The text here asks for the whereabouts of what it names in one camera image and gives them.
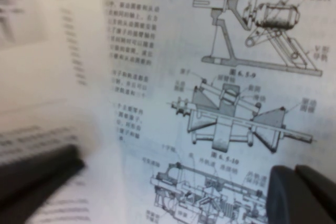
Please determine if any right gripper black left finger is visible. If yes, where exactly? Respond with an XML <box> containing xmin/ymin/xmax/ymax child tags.
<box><xmin>0</xmin><ymin>144</ymin><xmax>85</xmax><ymax>224</ymax></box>

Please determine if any hardcover technical book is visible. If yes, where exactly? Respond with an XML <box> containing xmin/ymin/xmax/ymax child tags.
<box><xmin>0</xmin><ymin>0</ymin><xmax>336</xmax><ymax>224</ymax></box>

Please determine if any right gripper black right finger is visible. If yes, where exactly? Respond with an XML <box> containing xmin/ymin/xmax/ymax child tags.
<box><xmin>266</xmin><ymin>164</ymin><xmax>336</xmax><ymax>224</ymax></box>

